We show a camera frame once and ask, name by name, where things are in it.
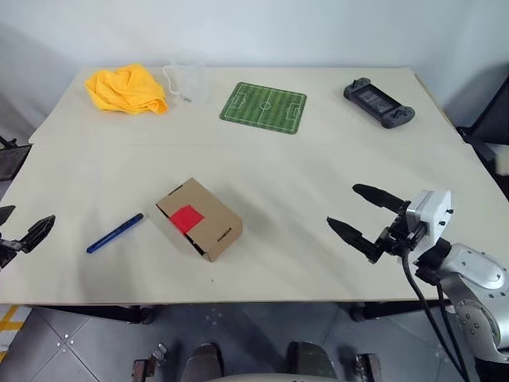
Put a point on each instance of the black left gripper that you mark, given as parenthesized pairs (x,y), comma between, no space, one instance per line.
(8,248)

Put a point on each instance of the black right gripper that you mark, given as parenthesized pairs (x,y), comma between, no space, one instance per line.
(403,236)

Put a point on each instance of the blue pen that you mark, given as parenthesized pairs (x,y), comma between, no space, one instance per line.
(115,233)

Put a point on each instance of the brown cardboard box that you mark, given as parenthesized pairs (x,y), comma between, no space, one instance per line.
(216,215)

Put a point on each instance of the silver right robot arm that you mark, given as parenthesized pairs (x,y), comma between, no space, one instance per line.
(477,274)

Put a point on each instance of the dark grey handheld game controller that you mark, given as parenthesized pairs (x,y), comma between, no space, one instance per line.
(375,101)

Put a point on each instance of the black metal stand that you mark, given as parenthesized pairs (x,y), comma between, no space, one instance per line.
(485,131)

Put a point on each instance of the green football field mat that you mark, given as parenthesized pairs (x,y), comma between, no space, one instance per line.
(262,105)

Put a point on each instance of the dark rounded shape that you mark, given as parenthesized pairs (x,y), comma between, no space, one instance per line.
(207,362)
(308,360)

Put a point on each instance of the red adhesive tape patch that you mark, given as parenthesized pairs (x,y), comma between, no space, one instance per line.
(186,218)

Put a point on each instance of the yellow cloth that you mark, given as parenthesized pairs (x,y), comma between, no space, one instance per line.
(127,89)

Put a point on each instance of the clear plastic measuring cup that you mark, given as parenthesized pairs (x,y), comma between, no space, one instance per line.
(191,79)

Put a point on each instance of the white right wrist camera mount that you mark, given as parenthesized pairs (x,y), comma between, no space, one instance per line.
(433,215)

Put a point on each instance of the rusty brown metal bracket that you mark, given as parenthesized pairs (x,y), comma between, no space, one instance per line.
(149,364)
(370,368)

